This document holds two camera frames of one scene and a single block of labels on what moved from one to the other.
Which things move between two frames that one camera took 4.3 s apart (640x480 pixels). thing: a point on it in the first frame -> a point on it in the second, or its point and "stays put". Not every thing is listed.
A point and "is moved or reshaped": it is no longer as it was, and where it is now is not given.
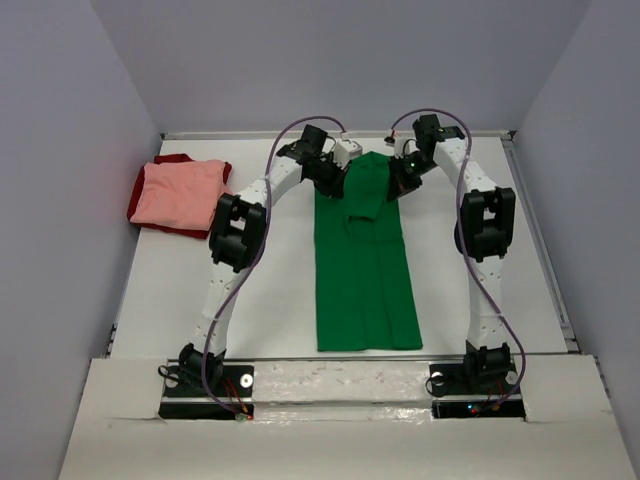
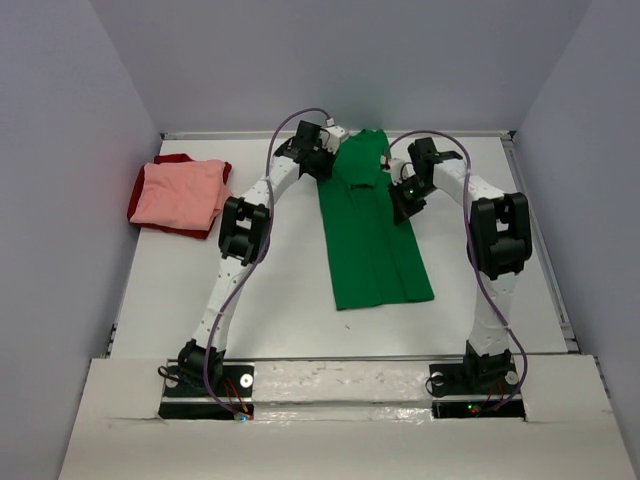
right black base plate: (454, 396) stays put
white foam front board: (344, 421) stays put
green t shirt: (364, 300) is moved or reshaped
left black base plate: (232, 400) stays put
